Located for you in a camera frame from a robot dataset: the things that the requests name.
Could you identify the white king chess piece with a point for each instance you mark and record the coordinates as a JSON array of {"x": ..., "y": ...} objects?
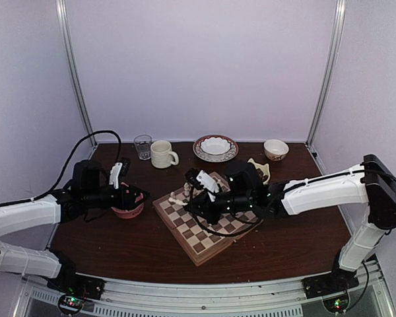
[{"x": 186, "y": 189}]

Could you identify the wooden chess board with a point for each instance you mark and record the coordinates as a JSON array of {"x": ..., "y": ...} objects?
[{"x": 200, "y": 240}]

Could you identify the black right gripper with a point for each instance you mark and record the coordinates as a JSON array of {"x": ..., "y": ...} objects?
[{"x": 201, "y": 203}]

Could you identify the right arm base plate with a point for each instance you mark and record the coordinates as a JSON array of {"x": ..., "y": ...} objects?
[{"x": 329, "y": 283}]

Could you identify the cream ribbed mug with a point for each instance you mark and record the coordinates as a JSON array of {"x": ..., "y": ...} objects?
[{"x": 162, "y": 155}]

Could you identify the white scalloped bowl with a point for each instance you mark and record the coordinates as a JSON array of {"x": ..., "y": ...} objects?
[{"x": 215, "y": 145}]

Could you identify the left aluminium frame post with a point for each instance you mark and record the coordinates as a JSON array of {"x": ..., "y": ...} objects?
[{"x": 61, "y": 7}]

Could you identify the small white floral bowl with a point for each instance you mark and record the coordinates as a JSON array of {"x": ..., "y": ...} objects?
[{"x": 275, "y": 150}]

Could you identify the clear drinking glass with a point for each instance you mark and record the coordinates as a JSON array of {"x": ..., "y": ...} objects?
[{"x": 142, "y": 145}]

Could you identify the pink cat-ear bowl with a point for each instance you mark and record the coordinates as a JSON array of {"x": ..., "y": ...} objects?
[{"x": 128, "y": 214}]

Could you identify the white bishop chess piece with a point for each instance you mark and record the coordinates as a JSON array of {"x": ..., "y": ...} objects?
[{"x": 177, "y": 201}]

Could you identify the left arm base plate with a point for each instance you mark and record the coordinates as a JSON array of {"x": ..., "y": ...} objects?
[{"x": 76, "y": 285}]

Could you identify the right aluminium frame post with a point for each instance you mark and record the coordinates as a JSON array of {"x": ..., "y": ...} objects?
[{"x": 332, "y": 56}]

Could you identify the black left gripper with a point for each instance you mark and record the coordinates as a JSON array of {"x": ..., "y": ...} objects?
[{"x": 128, "y": 203}]

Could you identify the patterned ceramic plate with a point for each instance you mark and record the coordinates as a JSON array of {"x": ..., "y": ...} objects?
[{"x": 234, "y": 149}]

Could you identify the aluminium frame post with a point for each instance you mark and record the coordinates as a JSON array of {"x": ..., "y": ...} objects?
[
  {"x": 61, "y": 7},
  {"x": 332, "y": 56}
]

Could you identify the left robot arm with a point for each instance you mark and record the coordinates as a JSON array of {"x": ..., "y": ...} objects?
[{"x": 81, "y": 194}]

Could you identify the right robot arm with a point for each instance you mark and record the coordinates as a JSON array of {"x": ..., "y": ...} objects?
[{"x": 370, "y": 182}]

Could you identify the cream cat-ear bowl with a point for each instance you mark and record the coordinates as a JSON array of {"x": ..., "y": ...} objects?
[{"x": 264, "y": 167}]

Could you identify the aluminium front rail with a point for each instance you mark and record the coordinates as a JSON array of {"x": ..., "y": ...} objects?
[{"x": 283, "y": 297}]

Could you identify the dark chess pieces pile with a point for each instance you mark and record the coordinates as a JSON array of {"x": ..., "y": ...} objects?
[{"x": 262, "y": 175}]

